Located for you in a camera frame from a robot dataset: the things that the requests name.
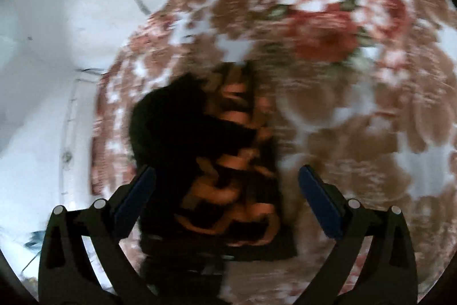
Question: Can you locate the black garment with orange print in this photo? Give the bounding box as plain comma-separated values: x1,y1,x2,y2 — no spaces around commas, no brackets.
129,60,298,302

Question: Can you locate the floral brown and red blanket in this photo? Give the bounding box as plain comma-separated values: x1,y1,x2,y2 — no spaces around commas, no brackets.
89,0,457,305

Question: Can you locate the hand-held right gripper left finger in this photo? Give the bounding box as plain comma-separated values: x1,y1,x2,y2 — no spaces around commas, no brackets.
39,166,158,305

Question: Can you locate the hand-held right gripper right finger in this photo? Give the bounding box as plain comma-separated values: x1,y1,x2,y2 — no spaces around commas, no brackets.
298,165,419,305

